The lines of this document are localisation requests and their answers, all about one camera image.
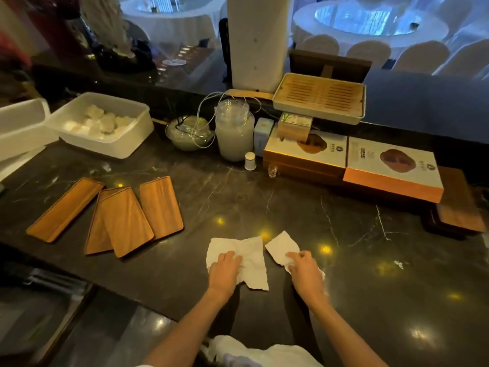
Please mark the person's left hand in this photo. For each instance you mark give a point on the person's left hand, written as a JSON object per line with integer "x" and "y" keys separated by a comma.
{"x": 223, "y": 272}

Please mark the person's right hand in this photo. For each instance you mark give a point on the person's right hand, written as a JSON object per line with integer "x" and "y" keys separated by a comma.
{"x": 306, "y": 274}

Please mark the person's left fingers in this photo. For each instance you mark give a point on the person's left fingers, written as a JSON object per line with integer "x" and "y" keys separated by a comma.
{"x": 228, "y": 257}

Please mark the person's right fingers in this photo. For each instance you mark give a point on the person's right fingers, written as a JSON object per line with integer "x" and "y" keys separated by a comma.
{"x": 300, "y": 257}

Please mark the small white paper towel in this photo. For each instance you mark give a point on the small white paper towel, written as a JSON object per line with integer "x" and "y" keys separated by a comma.
{"x": 280, "y": 246}

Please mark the large white paper towel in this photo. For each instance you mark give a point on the large white paper towel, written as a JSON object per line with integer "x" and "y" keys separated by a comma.
{"x": 252, "y": 259}

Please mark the person's left forearm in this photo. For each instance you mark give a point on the person's left forearm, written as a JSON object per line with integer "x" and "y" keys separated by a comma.
{"x": 182, "y": 329}

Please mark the person's right forearm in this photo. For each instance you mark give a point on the person's right forearm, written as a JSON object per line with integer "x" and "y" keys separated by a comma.
{"x": 345, "y": 332}

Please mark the long wooden tray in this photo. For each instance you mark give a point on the long wooden tray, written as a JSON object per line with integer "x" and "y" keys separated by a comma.
{"x": 125, "y": 222}
{"x": 65, "y": 210}
{"x": 161, "y": 207}
{"x": 94, "y": 229}

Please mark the tiny clear glass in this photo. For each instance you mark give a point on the tiny clear glass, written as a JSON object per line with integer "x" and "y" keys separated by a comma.
{"x": 272, "y": 171}

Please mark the small white cup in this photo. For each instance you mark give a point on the small white cup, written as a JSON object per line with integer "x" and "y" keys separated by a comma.
{"x": 250, "y": 161}

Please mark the small white paper scrap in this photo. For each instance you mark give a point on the small white paper scrap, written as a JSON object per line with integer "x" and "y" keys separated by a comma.
{"x": 399, "y": 264}

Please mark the person's white clothing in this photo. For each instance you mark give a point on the person's white clothing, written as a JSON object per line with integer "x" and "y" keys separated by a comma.
{"x": 263, "y": 355}

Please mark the white and gold gift box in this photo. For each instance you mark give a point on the white and gold gift box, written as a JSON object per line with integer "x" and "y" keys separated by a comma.
{"x": 305, "y": 152}

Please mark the glass jar with cloudy liquid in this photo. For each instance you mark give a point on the glass jar with cloudy liquid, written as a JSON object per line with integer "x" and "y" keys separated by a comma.
{"x": 234, "y": 133}

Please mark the small light blue box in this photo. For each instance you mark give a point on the small light blue box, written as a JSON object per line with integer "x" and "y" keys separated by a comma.
{"x": 263, "y": 135}

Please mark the white and orange gift box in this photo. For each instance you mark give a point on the white and orange gift box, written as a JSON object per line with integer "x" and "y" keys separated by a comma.
{"x": 393, "y": 171}

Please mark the glass bowl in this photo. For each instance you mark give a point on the glass bowl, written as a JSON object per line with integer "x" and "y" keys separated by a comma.
{"x": 187, "y": 135}

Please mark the small tan cardboard box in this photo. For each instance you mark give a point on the small tan cardboard box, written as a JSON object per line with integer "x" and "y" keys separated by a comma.
{"x": 294, "y": 128}

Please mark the white plastic tub with towels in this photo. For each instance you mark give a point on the white plastic tub with towels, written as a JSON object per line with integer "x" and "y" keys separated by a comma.
{"x": 114, "y": 143}

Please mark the bamboo tea tray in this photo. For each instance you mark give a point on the bamboo tea tray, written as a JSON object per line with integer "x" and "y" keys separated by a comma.
{"x": 319, "y": 97}

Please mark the dark wooden board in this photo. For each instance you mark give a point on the dark wooden board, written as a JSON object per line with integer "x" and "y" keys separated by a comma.
{"x": 458, "y": 202}

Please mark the pile of white rolled towels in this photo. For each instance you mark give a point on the pile of white rolled towels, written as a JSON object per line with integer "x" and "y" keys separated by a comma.
{"x": 100, "y": 123}

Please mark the wine glass foot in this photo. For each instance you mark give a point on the wine glass foot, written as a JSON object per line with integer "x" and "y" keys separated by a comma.
{"x": 174, "y": 62}

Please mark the white covered chair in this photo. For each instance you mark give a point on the white covered chair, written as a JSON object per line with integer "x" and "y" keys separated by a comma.
{"x": 422, "y": 58}
{"x": 468, "y": 61}
{"x": 368, "y": 53}
{"x": 320, "y": 45}

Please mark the white pillar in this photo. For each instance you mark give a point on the white pillar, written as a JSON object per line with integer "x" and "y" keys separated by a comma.
{"x": 259, "y": 41}

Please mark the white plastic tub lid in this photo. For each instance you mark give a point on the white plastic tub lid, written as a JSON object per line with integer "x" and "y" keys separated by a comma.
{"x": 17, "y": 164}

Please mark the empty white plastic tub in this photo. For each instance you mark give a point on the empty white plastic tub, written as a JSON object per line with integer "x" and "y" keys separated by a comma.
{"x": 23, "y": 126}

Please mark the round table with white cloth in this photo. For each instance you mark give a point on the round table with white cloth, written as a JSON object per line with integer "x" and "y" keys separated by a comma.
{"x": 172, "y": 15}
{"x": 366, "y": 22}

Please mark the white coral ornament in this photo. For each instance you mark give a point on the white coral ornament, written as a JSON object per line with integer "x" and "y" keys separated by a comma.
{"x": 105, "y": 22}

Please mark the dark picture frame back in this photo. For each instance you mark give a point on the dark picture frame back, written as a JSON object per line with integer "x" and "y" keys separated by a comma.
{"x": 344, "y": 64}

